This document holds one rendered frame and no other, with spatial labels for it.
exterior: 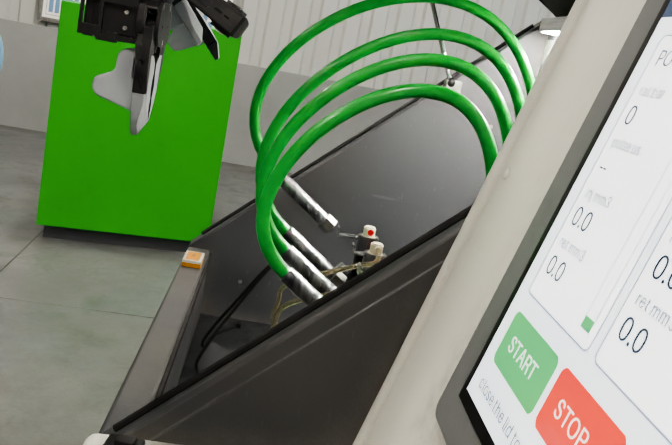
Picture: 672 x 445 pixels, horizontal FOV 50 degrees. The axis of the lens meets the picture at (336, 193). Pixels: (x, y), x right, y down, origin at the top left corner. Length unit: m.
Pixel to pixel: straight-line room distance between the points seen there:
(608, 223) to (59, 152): 3.94
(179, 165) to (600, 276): 3.90
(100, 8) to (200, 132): 3.41
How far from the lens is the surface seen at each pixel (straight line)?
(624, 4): 0.53
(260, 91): 0.93
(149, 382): 0.83
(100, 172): 4.23
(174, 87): 4.15
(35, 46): 7.61
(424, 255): 0.62
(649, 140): 0.40
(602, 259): 0.39
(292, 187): 0.94
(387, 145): 1.26
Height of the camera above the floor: 1.33
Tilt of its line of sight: 11 degrees down
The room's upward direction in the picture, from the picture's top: 11 degrees clockwise
